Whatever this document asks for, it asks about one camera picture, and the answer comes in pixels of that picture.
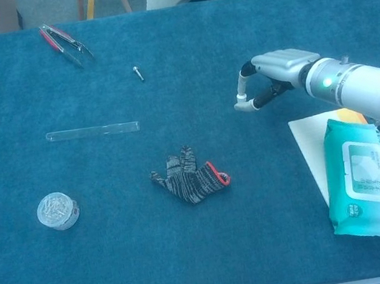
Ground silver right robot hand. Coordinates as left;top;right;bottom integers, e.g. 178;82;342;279
226;42;328;115

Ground clear glass test tube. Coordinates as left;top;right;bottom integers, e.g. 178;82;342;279
45;117;141;147

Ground orange and white booklet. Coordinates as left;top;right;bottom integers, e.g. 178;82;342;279
287;101;380;224

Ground silver metal bolt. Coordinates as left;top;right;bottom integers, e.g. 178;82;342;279
132;64;146;84

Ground grey knitted glove red cuff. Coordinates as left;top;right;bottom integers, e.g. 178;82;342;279
145;138;235;213

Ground teal wet wipes pack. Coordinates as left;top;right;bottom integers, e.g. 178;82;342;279
313;110;380;253

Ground blue felt table cloth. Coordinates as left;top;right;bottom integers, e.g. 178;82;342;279
0;0;380;284

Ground clear round screw container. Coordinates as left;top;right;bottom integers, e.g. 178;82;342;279
34;188;83;235

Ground brown wooden board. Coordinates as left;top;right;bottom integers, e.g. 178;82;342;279
0;0;25;35

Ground red-handled metal tongs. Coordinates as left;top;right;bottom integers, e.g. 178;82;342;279
37;16;97;75

